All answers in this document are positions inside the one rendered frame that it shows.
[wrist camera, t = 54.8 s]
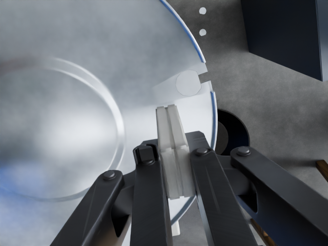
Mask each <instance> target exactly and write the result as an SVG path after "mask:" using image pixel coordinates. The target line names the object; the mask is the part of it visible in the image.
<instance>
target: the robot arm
mask: <svg viewBox="0 0 328 246"><path fill-rule="evenodd" d="M156 123H157V136H158V138H157V139H151V140H146V141H143V142H142V143H141V144H140V145H139V146H137V147H135V148H134V149H133V155H134V160H135V164H136V168H135V170H133V171H132V172H130V173H127V174H125V175H123V173H122V172H121V171H120V170H108V171H105V172H104V173H102V174H100V175H99V176H98V177H97V179H96V180H95V181H94V183H93V184H92V186H91V187H90V189H89V190H88V191H87V193H86V194H85V196H84V197H83V199H82V200H81V201H80V203H79V204H78V206H77V207H76V209H75V210H74V211H73V213H72V214H71V216H70V217H69V219H68V220H67V221H66V223H65V224H64V226H63V227H62V229H61V230H60V232H59V233H58V234H57V236H56V237H55V239H54V240H53V242H52V243H51V245H50V246H122V244H123V241H124V239H125V236H126V234H127V231H128V229H129V227H130V224H131V233H130V246H173V237H172V228H171V219H170V211H169V202H168V199H170V200H175V199H180V197H181V196H184V198H186V197H192V196H194V194H196V199H197V205H198V209H199V210H200V214H201V218H202V222H203V226H204V230H205V235H206V239H207V243H208V246H259V245H258V244H257V242H256V239H255V237H254V235H253V233H252V231H251V229H250V226H249V224H248V222H247V220H246V218H245V215H244V213H243V211H242V209H241V207H240V205H241V206H242V207H243V209H244V210H245V211H246V212H247V213H248V214H249V215H250V216H251V217H252V218H253V219H254V221H255V222H256V223H257V224H258V225H259V226H260V227H261V228H262V229H263V230H264V231H265V232H266V234H267V235H268V236H269V237H270V238H271V239H272V240H273V241H274V242H275V243H276V245H277V246H328V199H327V198H326V197H324V196H323V195H322V194H320V193H319V192H317V191H316V190H314V189H313V188H311V187H310V186H308V185H307V184H306V183H304V182H302V181H301V180H300V179H298V178H297V177H295V176H294V175H292V174H291V173H289V172H288V171H287V170H285V169H284V168H282V167H281V166H279V165H278V164H276V163H275V162H274V161H272V160H271V159H269V158H268V157H266V156H265V155H264V154H262V153H261V152H259V151H258V150H256V149H255V148H252V147H248V146H240V147H237V148H235V149H232V150H231V152H230V156H221V155H217V154H216V153H215V151H214V150H213V149H212V148H210V146H209V144H208V142H207V139H206V137H205V135H204V133H203V132H201V131H193V132H187V133H185V132H184V129H183V125H182V122H181V118H180V115H179V112H178V109H177V106H176V105H175V104H171V105H168V106H167V107H164V106H160V107H157V109H156ZM260 246H263V245H260Z"/></svg>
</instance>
